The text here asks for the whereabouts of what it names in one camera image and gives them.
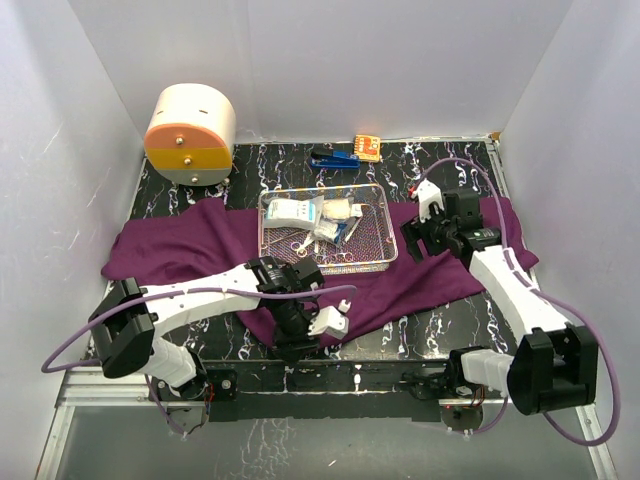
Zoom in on beige bandage roll packet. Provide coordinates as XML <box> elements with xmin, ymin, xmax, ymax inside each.
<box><xmin>321</xmin><ymin>198</ymin><xmax>354</xmax><ymax>222</ymax></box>

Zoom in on metal surgical scissors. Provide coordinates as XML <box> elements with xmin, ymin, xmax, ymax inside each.
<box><xmin>269</xmin><ymin>232</ymin><xmax>314</xmax><ymax>257</ymax></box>

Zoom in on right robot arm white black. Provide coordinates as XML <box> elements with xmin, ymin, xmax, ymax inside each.
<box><xmin>401</xmin><ymin>180</ymin><xmax>598</xmax><ymax>415</ymax></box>

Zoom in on black base frame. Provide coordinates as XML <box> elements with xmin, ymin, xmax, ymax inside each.
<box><xmin>149</xmin><ymin>357</ymin><xmax>506</xmax><ymax>424</ymax></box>

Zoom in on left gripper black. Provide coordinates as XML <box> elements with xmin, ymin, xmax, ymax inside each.
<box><xmin>268</xmin><ymin>298</ymin><xmax>323</xmax><ymax>367</ymax></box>

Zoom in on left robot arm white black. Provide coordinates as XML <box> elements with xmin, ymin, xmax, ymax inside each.
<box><xmin>90</xmin><ymin>256</ymin><xmax>325</xmax><ymax>400</ymax></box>

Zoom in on purple cloth wrap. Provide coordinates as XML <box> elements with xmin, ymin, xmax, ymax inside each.
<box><xmin>101</xmin><ymin>194</ymin><xmax>540</xmax><ymax>349</ymax></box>

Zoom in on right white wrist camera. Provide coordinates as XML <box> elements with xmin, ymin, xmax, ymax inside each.
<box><xmin>409</xmin><ymin>180</ymin><xmax>444</xmax><ymax>223</ymax></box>

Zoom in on blue black stapler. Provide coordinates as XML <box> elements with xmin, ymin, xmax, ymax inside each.
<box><xmin>309</xmin><ymin>149</ymin><xmax>360</xmax><ymax>169</ymax></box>

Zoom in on wire mesh metal tray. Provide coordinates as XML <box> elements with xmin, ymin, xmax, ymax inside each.
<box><xmin>258</xmin><ymin>183</ymin><xmax>398</xmax><ymax>275</ymax></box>

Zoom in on metal forceps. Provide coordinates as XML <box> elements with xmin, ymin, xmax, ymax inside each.
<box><xmin>311</xmin><ymin>252</ymin><xmax>354</xmax><ymax>264</ymax></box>

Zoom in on round white drawer box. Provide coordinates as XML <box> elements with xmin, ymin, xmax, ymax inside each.
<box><xmin>144</xmin><ymin>83</ymin><xmax>236</xmax><ymax>187</ymax></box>

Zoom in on white gauze packet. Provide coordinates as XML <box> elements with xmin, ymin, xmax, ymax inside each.
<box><xmin>263</xmin><ymin>196</ymin><xmax>324</xmax><ymax>231</ymax></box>

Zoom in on small blue white packet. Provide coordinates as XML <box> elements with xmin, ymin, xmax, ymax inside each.
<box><xmin>313</xmin><ymin>219</ymin><xmax>347</xmax><ymax>245</ymax></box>

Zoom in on orange small box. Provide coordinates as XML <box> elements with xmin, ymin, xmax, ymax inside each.
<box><xmin>353</xmin><ymin>134</ymin><xmax>381</xmax><ymax>163</ymax></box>

